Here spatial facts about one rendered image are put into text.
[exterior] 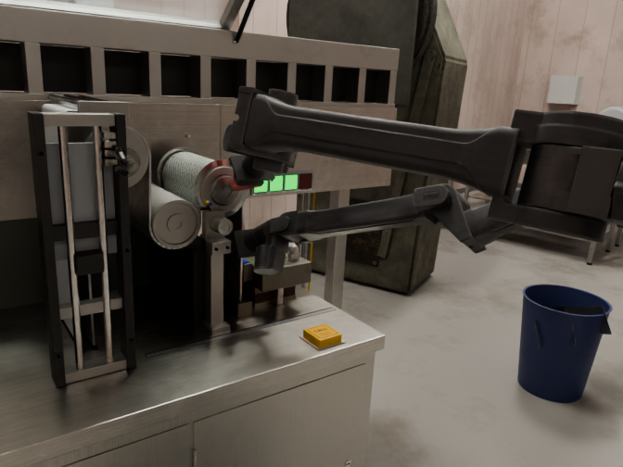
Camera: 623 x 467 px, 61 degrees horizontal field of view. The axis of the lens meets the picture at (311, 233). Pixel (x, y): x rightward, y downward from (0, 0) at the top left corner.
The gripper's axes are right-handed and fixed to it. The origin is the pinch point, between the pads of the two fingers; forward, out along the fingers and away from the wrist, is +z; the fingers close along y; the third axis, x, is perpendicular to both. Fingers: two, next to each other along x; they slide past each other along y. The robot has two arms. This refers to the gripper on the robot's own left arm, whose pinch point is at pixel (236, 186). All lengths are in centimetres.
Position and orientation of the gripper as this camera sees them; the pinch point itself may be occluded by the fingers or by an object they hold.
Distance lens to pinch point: 130.9
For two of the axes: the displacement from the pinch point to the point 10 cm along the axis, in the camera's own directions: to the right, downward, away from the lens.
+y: 7.9, -0.9, 6.0
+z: -5.2, 4.3, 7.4
